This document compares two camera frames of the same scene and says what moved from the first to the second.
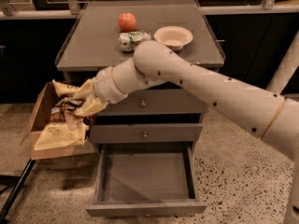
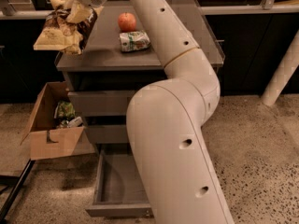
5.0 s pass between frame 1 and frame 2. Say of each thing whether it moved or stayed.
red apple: stayed
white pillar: stayed
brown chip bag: moved
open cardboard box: stayed
